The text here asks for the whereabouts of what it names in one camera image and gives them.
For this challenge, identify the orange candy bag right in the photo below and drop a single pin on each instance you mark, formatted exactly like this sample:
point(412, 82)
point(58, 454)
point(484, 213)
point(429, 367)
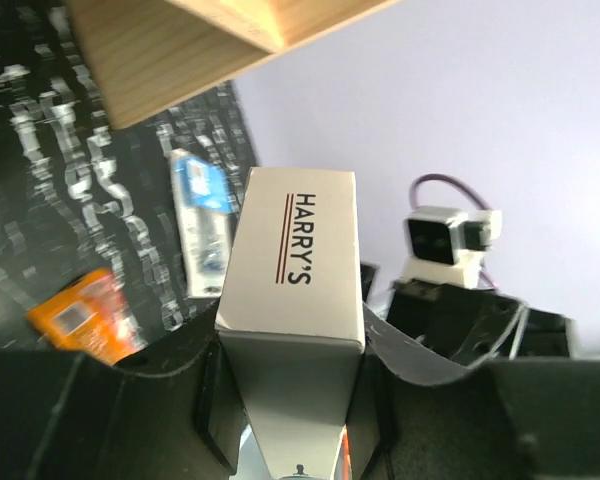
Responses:
point(90, 315)

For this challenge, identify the black marble mat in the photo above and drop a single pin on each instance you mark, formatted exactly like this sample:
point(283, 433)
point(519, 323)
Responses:
point(77, 195)

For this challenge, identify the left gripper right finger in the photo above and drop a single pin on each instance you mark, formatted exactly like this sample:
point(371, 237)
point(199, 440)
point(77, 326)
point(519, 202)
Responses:
point(417, 415)

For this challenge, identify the wooden two-tier shelf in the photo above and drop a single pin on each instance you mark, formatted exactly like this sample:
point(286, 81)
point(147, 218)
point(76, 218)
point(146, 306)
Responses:
point(148, 55)

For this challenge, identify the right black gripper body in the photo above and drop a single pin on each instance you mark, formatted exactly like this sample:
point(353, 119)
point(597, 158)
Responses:
point(446, 327)

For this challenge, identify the blue razor blister pack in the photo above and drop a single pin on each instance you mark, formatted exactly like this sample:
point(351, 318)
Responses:
point(201, 201)

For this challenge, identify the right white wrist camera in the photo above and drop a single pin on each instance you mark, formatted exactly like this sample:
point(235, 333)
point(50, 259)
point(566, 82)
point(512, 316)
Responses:
point(448, 246)

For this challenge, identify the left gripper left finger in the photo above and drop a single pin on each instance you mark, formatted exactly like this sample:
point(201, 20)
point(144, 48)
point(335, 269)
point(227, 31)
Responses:
point(66, 415)

